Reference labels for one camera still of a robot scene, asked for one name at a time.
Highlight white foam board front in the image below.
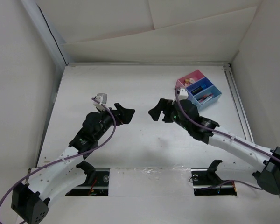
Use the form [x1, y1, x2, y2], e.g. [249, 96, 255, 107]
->
[36, 168, 280, 224]

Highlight pink storage bin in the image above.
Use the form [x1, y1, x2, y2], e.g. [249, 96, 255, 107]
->
[175, 70, 205, 88]

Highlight aluminium rail right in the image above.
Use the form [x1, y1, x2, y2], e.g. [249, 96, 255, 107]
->
[224, 62, 263, 166]

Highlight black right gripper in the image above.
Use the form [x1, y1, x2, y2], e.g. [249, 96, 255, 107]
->
[149, 98, 191, 131]

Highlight purple cap black highlighter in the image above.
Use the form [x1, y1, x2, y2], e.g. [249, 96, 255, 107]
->
[191, 86, 203, 95]

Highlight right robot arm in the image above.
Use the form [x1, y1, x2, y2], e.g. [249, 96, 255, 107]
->
[148, 98, 280, 195]

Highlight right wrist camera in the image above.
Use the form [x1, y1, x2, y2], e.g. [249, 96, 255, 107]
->
[176, 88, 189, 100]

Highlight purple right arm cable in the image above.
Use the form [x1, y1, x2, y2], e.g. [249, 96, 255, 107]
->
[174, 86, 280, 193]

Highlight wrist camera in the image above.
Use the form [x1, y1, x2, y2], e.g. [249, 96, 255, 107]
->
[176, 88, 189, 100]
[93, 93, 107, 111]

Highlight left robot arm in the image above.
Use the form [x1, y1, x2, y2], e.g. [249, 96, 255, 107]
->
[11, 103, 135, 224]

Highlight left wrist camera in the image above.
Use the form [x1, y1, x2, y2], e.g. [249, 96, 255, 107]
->
[93, 93, 107, 111]

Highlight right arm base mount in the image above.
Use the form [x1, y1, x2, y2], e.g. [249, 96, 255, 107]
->
[189, 160, 237, 196]

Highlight dark blue storage bin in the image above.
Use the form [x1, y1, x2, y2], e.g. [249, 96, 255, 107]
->
[186, 77, 213, 96]

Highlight light blue storage bin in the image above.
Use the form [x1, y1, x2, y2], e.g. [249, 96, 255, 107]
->
[191, 85, 222, 111]

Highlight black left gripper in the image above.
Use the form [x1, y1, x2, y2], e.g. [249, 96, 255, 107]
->
[94, 103, 134, 141]

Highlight red gel pen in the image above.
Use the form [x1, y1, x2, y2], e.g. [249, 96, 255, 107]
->
[199, 95, 212, 104]

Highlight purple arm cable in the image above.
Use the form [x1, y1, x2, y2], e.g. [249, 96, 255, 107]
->
[174, 86, 280, 193]
[0, 97, 117, 224]

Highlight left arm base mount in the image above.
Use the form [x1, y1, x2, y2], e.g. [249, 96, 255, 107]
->
[66, 161, 110, 196]

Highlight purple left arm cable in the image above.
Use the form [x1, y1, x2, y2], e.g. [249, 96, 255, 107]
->
[0, 97, 117, 224]

